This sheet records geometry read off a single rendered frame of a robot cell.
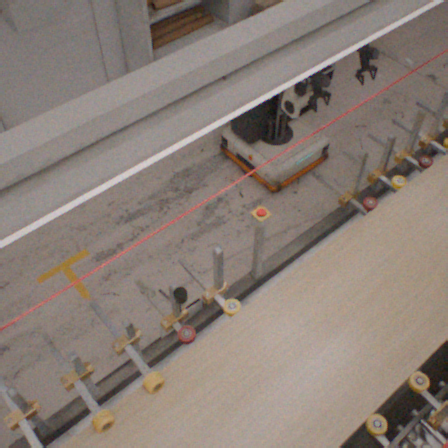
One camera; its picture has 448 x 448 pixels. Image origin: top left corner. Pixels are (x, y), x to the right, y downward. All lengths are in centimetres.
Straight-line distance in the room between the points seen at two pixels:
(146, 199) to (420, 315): 233
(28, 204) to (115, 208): 312
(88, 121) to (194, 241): 291
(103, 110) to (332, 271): 185
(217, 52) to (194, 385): 157
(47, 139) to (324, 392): 172
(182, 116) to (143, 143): 10
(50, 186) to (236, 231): 295
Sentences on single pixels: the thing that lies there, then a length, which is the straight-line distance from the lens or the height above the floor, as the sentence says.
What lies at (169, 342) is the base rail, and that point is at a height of 70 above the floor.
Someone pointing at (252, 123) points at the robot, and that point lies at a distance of 389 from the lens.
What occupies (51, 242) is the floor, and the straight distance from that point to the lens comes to 400.
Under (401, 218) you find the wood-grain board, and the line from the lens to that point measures 292.
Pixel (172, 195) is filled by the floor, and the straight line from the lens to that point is 410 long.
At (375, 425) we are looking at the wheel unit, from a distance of 233.
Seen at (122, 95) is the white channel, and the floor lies 246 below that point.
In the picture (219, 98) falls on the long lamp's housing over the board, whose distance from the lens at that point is 111.
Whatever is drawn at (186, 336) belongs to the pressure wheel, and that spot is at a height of 90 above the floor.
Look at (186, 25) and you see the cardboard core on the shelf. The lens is 484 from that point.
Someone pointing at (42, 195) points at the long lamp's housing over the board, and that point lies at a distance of 97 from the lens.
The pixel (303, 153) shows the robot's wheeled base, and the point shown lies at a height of 28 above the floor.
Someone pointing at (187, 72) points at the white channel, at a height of 246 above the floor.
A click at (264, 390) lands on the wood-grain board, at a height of 90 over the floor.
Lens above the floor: 305
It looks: 52 degrees down
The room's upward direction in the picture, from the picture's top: straight up
